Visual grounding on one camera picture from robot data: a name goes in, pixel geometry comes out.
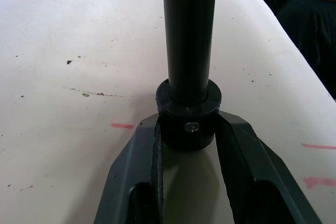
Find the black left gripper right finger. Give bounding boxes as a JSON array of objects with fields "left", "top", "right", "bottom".
[{"left": 214, "top": 110, "right": 323, "bottom": 224}]

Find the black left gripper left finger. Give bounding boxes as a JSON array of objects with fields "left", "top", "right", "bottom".
[{"left": 92, "top": 113, "right": 165, "bottom": 224}]

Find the black hand pump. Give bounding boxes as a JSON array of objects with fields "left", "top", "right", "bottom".
[{"left": 155, "top": 0, "right": 223, "bottom": 152}]

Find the seated person in black clothes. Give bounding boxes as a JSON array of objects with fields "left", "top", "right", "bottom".
[{"left": 243, "top": 0, "right": 336, "bottom": 99}]

